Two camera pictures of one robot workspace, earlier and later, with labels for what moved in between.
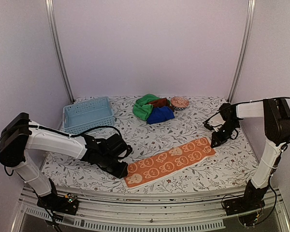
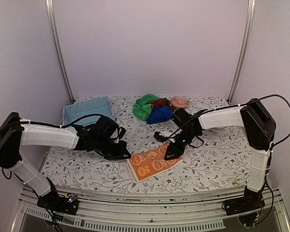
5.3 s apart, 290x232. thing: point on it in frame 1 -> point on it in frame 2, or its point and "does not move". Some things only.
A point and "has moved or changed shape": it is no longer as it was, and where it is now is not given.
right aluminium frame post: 248,32 does not move
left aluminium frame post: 50,19 does not move
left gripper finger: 120,170 -> 121,152
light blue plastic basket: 81,117 does not move
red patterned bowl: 180,103 does not move
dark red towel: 162,102 does not move
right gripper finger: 215,142 -> 174,150
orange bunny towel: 152,166 has moved or changed shape
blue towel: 160,114 does not move
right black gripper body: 229,127 -> 188,137
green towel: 141,108 does not move
